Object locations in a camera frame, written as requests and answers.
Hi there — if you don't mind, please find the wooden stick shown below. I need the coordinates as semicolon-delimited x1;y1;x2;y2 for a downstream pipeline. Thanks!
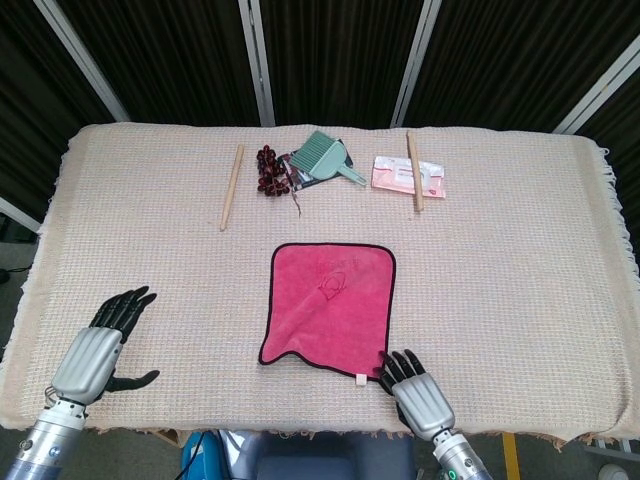
220;144;246;232
405;130;426;214

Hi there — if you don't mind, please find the white metal frame post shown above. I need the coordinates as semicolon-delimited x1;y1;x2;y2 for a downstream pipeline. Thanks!
237;0;277;127
32;0;131;124
389;0;444;128
0;196;41;235
552;47;640;135

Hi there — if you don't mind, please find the dark red grape bunch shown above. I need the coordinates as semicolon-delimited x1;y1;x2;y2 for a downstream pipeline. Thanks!
256;144;306;217

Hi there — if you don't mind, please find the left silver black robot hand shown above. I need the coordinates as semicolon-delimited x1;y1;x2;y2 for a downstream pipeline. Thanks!
49;285;161;407

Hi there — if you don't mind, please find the green plastic dustpan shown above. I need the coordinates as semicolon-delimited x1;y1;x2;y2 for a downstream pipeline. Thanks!
290;130;368;187

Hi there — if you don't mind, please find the pink and white packet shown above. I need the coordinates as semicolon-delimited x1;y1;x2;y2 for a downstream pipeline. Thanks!
370;155;447;199

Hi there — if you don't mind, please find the beige woven tablecloth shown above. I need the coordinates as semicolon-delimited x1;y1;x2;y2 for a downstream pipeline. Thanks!
0;122;640;446

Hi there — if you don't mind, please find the dark snack packet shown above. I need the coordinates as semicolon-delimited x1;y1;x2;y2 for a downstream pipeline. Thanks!
279;138;357;191

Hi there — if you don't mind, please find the pink cloth with black trim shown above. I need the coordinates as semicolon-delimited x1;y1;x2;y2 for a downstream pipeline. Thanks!
257;242;397;389

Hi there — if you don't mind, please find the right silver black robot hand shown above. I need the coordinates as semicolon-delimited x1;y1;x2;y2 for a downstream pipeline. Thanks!
375;348;457;444

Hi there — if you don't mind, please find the blue plastic cover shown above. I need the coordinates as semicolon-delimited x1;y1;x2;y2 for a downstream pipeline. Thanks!
180;430;235;480

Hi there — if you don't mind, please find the dark pleated curtain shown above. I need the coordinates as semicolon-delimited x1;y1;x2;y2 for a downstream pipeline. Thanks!
0;0;640;241

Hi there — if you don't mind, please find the grey-blue robot torso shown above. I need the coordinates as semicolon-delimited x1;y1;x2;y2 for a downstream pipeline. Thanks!
227;429;419;480

